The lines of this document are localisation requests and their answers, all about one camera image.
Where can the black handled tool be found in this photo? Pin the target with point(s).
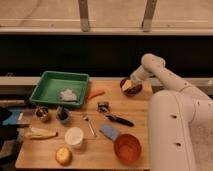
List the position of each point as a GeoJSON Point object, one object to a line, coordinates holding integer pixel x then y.
{"type": "Point", "coordinates": [120, 120]}

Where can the peeled banana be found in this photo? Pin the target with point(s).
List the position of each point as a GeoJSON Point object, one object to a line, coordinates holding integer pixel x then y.
{"type": "Point", "coordinates": [39, 134]}

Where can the metal spoon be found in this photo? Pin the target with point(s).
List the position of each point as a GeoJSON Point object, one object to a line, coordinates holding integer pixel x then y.
{"type": "Point", "coordinates": [85, 117]}

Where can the orange plastic bowl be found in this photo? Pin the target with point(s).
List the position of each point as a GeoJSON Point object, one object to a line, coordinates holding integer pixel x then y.
{"type": "Point", "coordinates": [127, 149]}

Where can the white paper cup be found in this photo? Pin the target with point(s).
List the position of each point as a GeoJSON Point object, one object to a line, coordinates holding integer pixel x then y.
{"type": "Point", "coordinates": [74, 137]}

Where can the dark purple bowl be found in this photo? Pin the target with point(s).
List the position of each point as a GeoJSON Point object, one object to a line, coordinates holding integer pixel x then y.
{"type": "Point", "coordinates": [128, 88]}

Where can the small metal clip object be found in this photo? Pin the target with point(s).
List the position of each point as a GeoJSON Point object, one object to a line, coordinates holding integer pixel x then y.
{"type": "Point", "coordinates": [103, 107]}

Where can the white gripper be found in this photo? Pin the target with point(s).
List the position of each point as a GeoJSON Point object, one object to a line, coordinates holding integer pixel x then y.
{"type": "Point", "coordinates": [137, 77]}

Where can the green plastic tray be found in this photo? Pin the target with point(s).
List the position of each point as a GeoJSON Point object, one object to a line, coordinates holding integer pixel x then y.
{"type": "Point", "coordinates": [53, 83]}

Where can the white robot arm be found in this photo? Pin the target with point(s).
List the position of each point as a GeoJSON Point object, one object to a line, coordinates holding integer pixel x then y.
{"type": "Point", "coordinates": [170, 113]}

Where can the blue sponge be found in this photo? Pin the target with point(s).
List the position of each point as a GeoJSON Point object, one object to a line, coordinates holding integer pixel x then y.
{"type": "Point", "coordinates": [109, 131]}

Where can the dark grape bunch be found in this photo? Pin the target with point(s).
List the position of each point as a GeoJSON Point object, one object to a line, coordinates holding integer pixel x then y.
{"type": "Point", "coordinates": [134, 90]}

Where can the blue black device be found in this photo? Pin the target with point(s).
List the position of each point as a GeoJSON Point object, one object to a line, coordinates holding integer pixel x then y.
{"type": "Point", "coordinates": [11, 118]}

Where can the orange carrot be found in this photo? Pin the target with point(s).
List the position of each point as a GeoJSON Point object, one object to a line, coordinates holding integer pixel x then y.
{"type": "Point", "coordinates": [94, 94]}

